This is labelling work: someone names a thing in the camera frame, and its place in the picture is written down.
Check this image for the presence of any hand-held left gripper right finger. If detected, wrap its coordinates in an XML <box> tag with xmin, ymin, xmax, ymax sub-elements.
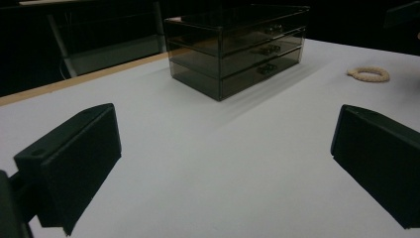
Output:
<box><xmin>330</xmin><ymin>104</ymin><xmax>420</xmax><ymax>230</ymax></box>

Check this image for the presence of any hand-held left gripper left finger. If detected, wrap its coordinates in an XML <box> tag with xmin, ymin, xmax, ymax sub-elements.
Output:
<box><xmin>13</xmin><ymin>102</ymin><xmax>123</xmax><ymax>236</ymax></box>

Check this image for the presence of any beige rope ring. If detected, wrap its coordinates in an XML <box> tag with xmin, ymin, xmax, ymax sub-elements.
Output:
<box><xmin>346</xmin><ymin>66</ymin><xmax>390</xmax><ymax>83</ymax></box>

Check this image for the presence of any smoky acrylic drawer organizer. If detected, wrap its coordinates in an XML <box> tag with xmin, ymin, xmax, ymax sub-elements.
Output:
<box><xmin>163</xmin><ymin>3</ymin><xmax>311</xmax><ymax>102</ymax></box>

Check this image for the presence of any white table cover sheet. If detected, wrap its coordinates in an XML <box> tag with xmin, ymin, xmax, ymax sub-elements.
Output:
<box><xmin>0</xmin><ymin>39</ymin><xmax>420</xmax><ymax>238</ymax></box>

